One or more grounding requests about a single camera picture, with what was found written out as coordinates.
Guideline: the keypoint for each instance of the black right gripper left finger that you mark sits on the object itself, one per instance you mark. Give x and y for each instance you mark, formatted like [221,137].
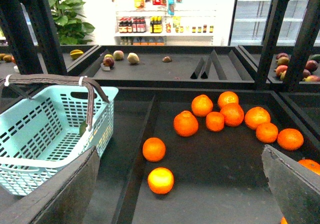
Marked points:
[63,198]

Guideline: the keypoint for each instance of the glass door refrigerator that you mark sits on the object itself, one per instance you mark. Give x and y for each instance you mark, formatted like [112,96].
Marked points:
[250,20]

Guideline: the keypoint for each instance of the light blue plastic basket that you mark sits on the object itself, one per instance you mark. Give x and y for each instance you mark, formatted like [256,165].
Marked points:
[41,135]

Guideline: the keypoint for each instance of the orange tangerine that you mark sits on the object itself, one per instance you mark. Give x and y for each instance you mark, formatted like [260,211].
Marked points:
[154,149]
[160,180]

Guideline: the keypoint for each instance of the brown basket handle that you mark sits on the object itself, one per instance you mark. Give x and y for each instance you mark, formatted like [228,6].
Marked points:
[82,81]

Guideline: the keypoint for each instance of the green potted plant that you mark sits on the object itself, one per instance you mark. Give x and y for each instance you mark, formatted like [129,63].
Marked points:
[72,28]

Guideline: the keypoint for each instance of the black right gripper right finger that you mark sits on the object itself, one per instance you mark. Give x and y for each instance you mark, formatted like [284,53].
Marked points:
[295,187]

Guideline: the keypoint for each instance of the black fruit display shelf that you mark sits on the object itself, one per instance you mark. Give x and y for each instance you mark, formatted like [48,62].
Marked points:
[218,177]

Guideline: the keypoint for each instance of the orange tangerine front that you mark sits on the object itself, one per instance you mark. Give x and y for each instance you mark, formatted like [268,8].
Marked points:
[160,180]

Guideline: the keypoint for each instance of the white goods shelf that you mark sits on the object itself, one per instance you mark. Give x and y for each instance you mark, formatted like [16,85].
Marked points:
[165,22]

